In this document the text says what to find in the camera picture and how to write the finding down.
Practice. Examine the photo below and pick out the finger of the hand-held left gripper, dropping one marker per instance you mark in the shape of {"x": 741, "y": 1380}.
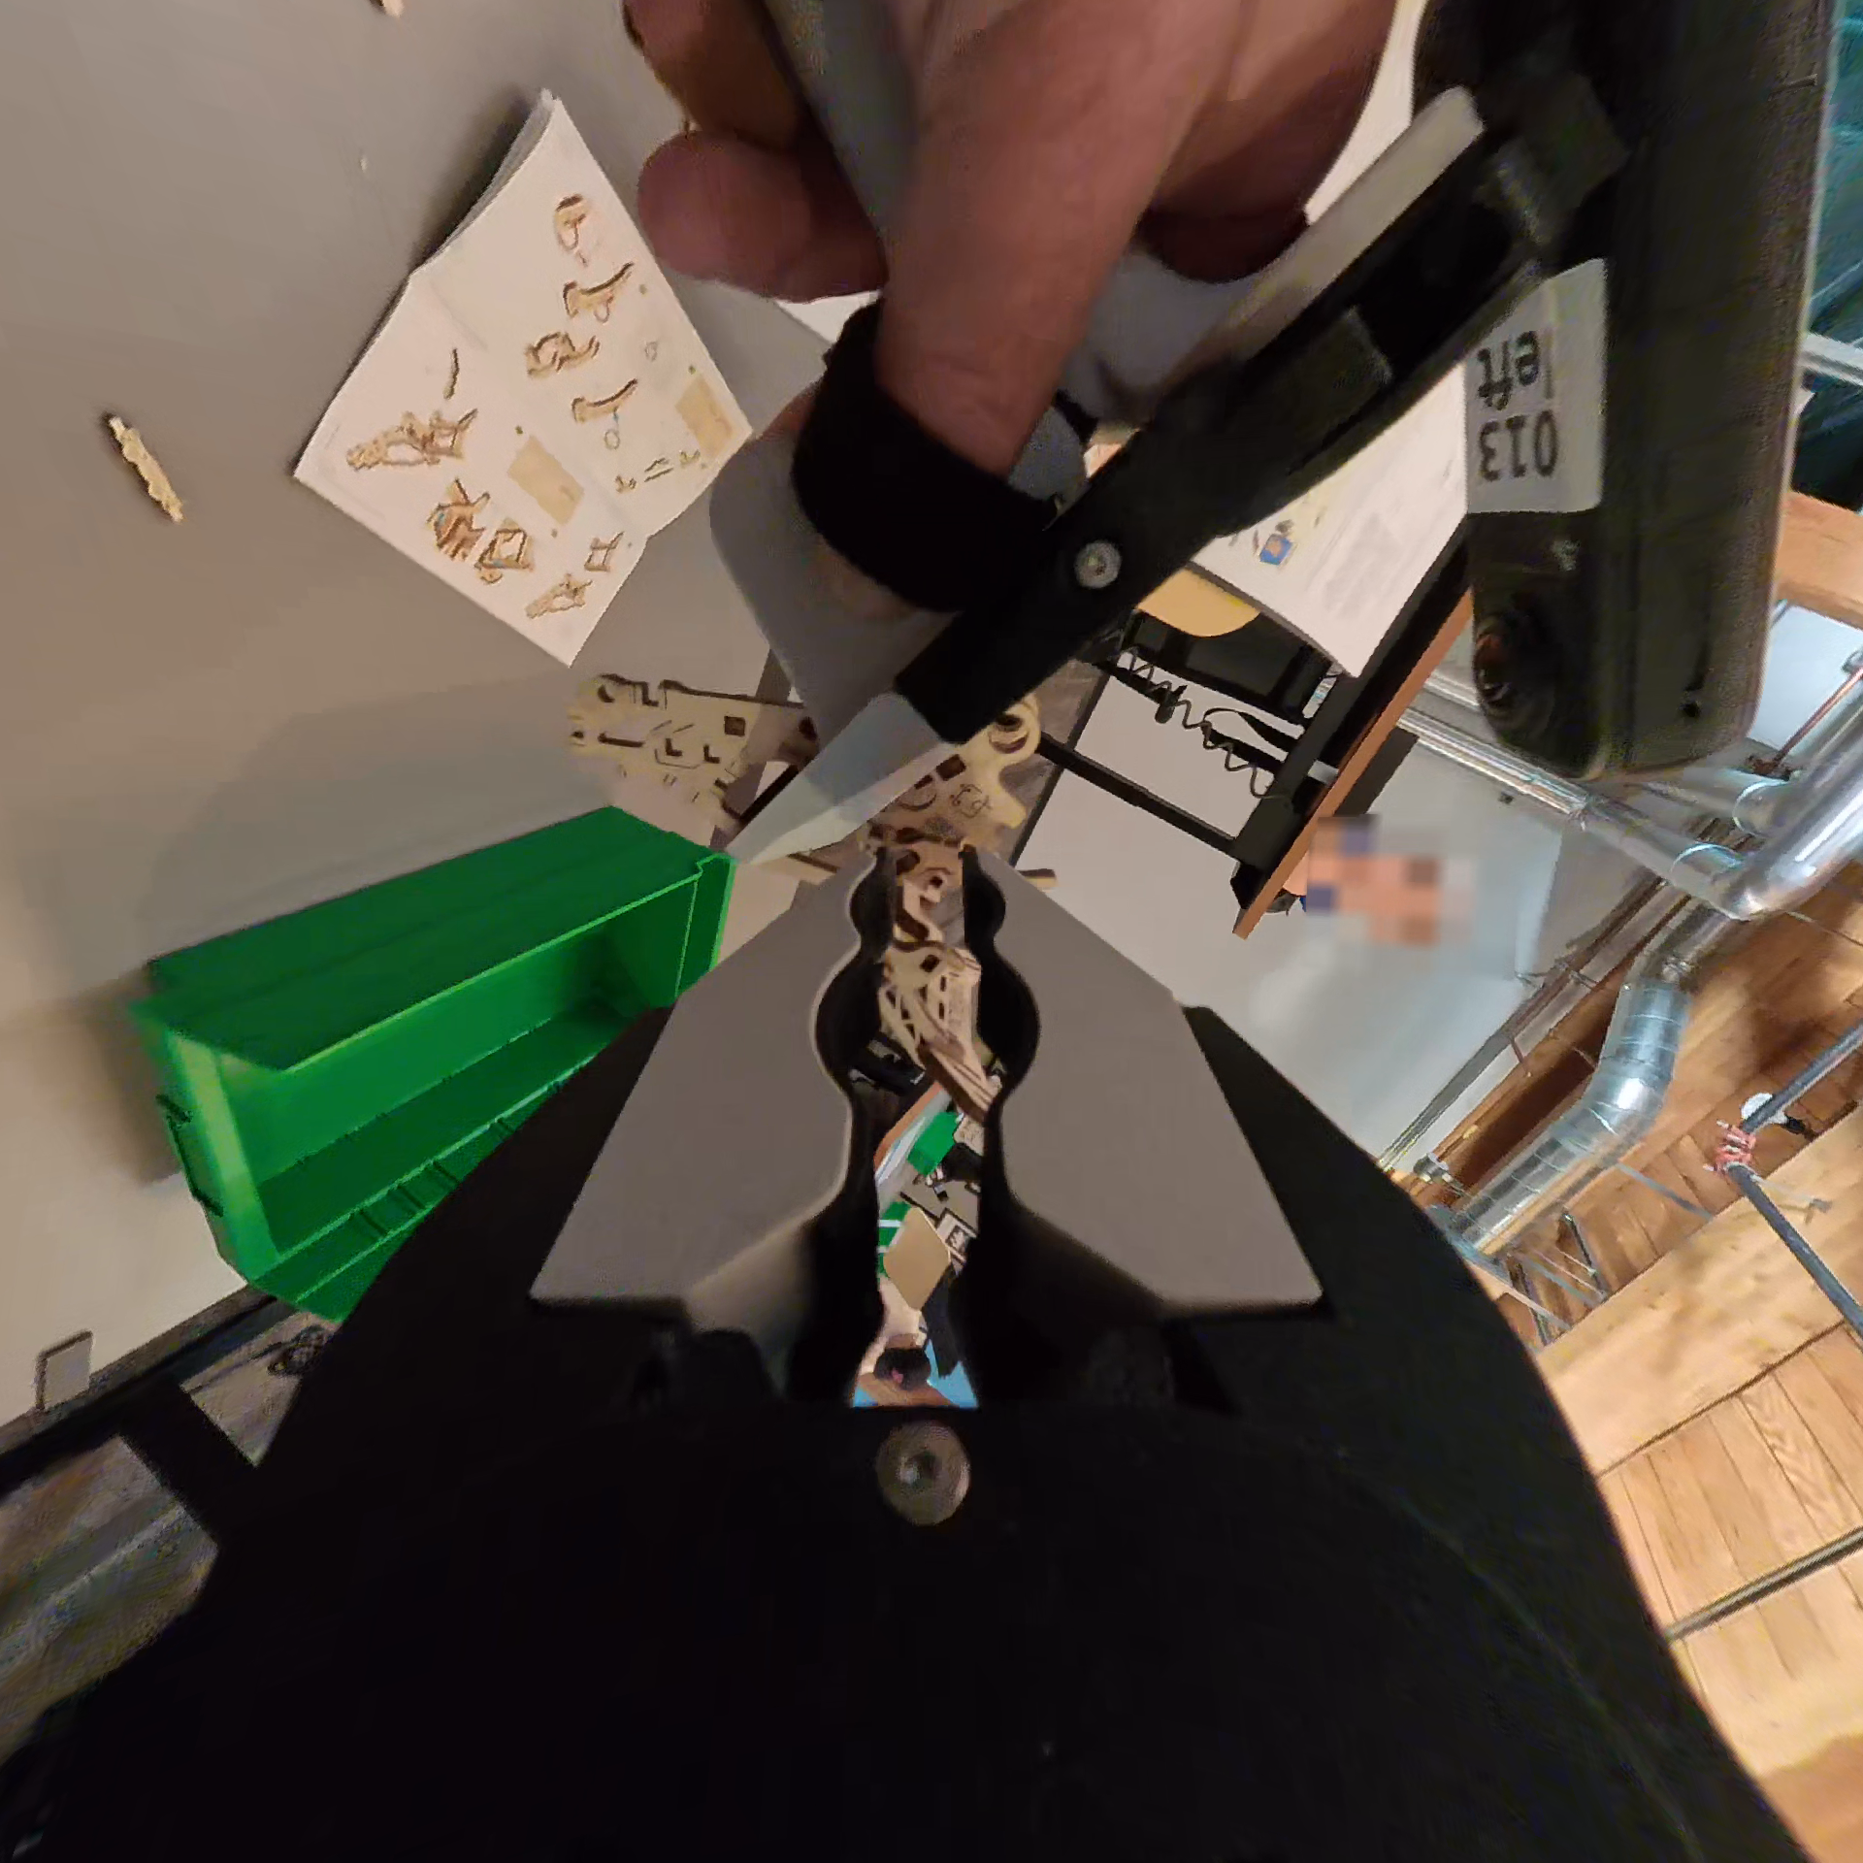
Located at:
{"x": 844, "y": 788}

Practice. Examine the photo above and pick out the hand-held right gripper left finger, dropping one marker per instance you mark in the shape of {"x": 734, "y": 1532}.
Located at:
{"x": 699, "y": 1150}

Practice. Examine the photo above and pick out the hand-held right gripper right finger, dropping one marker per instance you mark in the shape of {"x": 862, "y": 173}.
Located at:
{"x": 1152, "y": 1150}

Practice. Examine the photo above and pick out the wooden model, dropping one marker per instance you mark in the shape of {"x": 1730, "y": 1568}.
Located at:
{"x": 668, "y": 737}

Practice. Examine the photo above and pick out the model parts instruction booklet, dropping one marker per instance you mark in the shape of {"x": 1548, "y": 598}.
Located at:
{"x": 423, "y": 334}

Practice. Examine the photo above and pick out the long wooden model part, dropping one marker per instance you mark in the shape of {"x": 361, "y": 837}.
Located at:
{"x": 146, "y": 468}

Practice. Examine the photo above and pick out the person's left hand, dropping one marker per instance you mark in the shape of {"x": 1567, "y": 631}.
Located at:
{"x": 1047, "y": 147}

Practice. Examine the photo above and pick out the green plastic bin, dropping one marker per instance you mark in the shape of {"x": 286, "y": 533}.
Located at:
{"x": 379, "y": 1252}
{"x": 438, "y": 945}

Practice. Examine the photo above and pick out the printed instruction sheet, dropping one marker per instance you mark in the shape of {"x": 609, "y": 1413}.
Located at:
{"x": 1370, "y": 569}

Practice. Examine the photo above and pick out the wooden top desk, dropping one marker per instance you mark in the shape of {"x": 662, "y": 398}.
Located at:
{"x": 1370, "y": 728}

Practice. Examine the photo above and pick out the silver air duct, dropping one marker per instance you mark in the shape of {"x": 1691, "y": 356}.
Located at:
{"x": 1646, "y": 1048}

